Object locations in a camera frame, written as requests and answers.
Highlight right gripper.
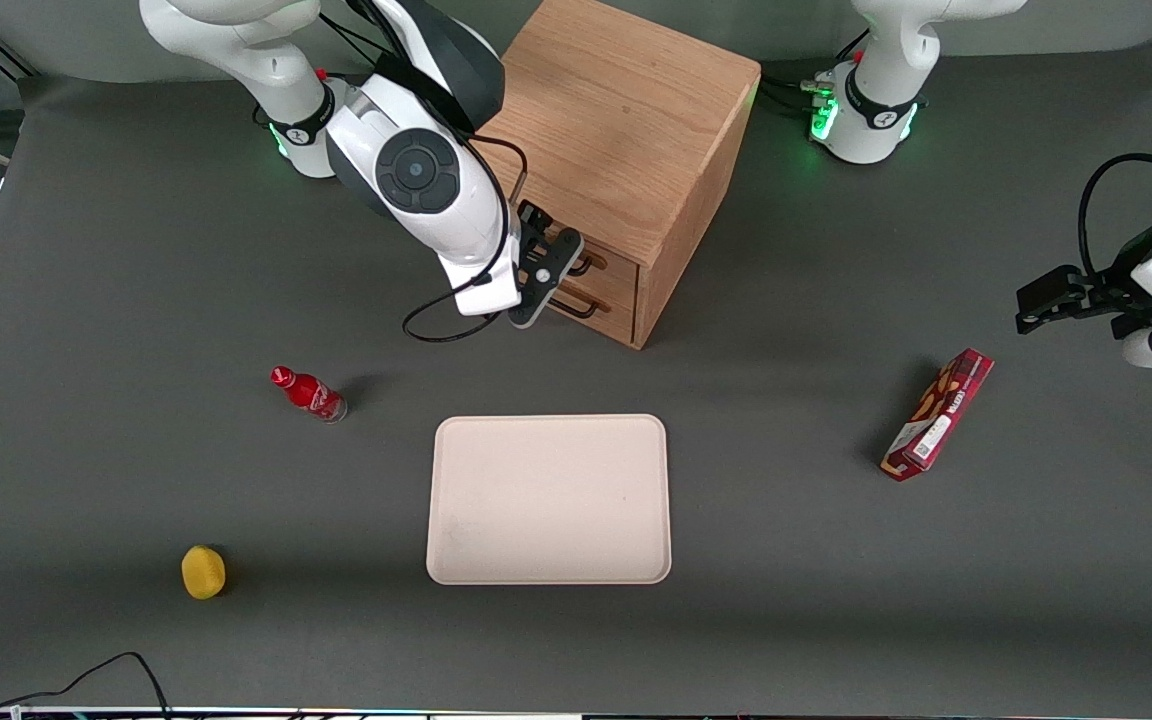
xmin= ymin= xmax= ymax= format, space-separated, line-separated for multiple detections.
xmin=436 ymin=200 xmax=562 ymax=318

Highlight wooden drawer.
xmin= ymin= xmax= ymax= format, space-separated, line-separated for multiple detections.
xmin=544 ymin=278 xmax=639 ymax=347
xmin=561 ymin=235 xmax=640 ymax=306

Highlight wooden two-drawer cabinet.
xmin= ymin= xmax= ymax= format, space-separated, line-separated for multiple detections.
xmin=476 ymin=0 xmax=762 ymax=351

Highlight red tartan cookie box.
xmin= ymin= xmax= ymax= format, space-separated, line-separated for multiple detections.
xmin=880 ymin=348 xmax=995 ymax=483

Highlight beige plastic tray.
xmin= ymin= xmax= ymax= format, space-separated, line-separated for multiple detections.
xmin=425 ymin=413 xmax=673 ymax=586

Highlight red soda bottle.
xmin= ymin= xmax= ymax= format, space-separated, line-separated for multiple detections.
xmin=269 ymin=365 xmax=349 ymax=424

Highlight yellow lemon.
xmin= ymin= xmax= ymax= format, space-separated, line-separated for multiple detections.
xmin=181 ymin=545 xmax=227 ymax=601

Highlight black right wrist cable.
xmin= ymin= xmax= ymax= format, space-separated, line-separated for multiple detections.
xmin=402 ymin=135 xmax=529 ymax=345

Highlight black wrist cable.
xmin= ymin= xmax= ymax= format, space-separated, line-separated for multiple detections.
xmin=1079 ymin=153 xmax=1152 ymax=279
xmin=402 ymin=135 xmax=529 ymax=345

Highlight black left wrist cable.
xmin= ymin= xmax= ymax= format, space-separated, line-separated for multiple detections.
xmin=1079 ymin=153 xmax=1152 ymax=279

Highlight black right base cables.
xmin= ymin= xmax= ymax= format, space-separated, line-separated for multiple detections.
xmin=318 ymin=15 xmax=382 ymax=66

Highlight black base cables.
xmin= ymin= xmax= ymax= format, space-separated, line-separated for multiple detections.
xmin=318 ymin=15 xmax=382 ymax=66
xmin=761 ymin=30 xmax=872 ymax=119

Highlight black left base cables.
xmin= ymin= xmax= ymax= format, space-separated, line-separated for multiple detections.
xmin=761 ymin=30 xmax=872 ymax=119

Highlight black thin table cable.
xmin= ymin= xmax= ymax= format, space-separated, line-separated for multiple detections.
xmin=0 ymin=652 xmax=172 ymax=720

